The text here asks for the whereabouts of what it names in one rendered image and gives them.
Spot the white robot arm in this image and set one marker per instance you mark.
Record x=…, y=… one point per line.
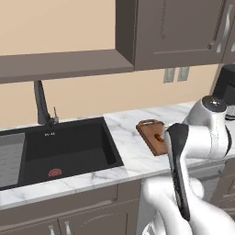
x=202, y=134

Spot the brown wooden cutting board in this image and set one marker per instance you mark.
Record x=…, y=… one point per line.
x=150, y=134

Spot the black kitchen sink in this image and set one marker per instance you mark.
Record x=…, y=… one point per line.
x=70, y=150

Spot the small grey-brown drawer front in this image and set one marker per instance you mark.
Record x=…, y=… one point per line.
x=128, y=191

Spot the dark grey sink tap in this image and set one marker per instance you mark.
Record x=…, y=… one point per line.
x=41, y=104

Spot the grey-brown base cupboard door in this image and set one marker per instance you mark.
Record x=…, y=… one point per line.
x=27, y=229
x=101, y=218

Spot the wide grey-brown drawer front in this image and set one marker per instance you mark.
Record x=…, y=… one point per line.
x=61, y=206

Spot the black countertop appliance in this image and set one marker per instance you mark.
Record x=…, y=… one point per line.
x=225, y=82

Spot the narrow grey-brown cupboard door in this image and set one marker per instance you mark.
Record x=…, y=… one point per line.
x=230, y=58

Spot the grey-brown base cupboard run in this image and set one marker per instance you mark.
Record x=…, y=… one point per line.
x=225, y=186

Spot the grey wall socket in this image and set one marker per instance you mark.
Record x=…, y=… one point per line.
x=183, y=73
x=169, y=75

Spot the grey-brown wall shelf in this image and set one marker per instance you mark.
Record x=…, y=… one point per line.
x=61, y=64

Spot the grey-brown wall cupboard door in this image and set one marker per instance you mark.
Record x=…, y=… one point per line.
x=180, y=30

